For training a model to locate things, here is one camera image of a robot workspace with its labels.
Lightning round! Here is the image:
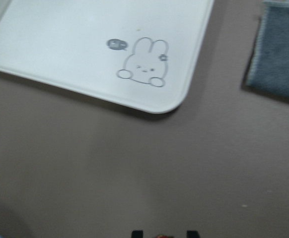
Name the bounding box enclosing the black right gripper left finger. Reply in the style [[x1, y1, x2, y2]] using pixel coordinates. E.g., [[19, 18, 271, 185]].
[[131, 230, 144, 238]]

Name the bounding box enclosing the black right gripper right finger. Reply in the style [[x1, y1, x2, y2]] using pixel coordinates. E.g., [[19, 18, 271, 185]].
[[186, 230, 199, 238]]

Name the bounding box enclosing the cream rabbit tray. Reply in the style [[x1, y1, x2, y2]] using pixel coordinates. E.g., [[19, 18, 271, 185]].
[[0, 0, 214, 114]]

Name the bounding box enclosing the grey folded cloth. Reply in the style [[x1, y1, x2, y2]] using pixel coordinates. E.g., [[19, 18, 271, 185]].
[[245, 0, 289, 99]]

